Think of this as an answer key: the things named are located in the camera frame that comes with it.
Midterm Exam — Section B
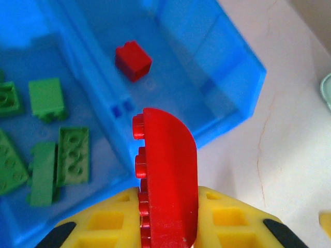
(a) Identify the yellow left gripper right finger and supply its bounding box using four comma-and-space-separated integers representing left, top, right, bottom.
193, 185, 310, 248

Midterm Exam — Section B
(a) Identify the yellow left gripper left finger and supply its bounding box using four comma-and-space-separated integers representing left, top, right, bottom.
33, 186, 143, 248

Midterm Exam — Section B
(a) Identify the red curved lego brick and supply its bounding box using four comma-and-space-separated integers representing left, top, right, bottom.
131, 107, 199, 248

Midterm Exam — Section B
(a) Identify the blue plastic bin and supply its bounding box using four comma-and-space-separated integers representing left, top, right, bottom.
0, 0, 142, 248
49, 0, 267, 156

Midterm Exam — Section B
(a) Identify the long green lego brick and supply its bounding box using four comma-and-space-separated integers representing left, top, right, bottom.
26, 141, 61, 207

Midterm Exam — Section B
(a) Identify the yellow lego brick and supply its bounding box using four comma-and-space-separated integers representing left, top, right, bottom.
319, 210, 331, 239

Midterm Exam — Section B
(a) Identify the mint green zipper pouch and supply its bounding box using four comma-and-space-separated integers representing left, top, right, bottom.
320, 72, 331, 112

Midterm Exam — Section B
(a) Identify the small red lego brick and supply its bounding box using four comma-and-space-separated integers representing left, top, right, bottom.
115, 40, 153, 83

